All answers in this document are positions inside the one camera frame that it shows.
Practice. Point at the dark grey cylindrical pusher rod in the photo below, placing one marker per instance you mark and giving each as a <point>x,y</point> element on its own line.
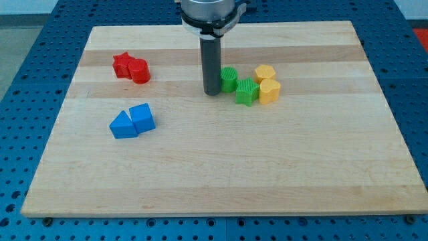
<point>211,65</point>

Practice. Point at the blue triangle block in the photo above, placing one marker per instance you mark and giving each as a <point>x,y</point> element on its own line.
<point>122,127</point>

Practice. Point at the green cylinder block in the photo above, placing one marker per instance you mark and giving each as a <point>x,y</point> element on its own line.
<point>228,79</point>

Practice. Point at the yellow hexagon block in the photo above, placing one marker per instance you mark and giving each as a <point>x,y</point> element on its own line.
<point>263,72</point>

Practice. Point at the green star block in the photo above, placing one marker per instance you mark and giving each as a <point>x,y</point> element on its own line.
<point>246,92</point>

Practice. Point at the yellow heart block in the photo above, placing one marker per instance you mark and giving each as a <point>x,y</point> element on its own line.
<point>269,91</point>

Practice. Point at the red cylinder block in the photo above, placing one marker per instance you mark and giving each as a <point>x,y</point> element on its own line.
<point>139,71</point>

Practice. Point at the red star block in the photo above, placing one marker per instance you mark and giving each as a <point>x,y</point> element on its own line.
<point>120,65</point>

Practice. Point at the blue cube block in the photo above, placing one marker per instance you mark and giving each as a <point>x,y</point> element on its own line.
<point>142,118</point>

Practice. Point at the wooden board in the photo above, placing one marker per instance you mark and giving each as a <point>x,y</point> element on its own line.
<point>328,146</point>

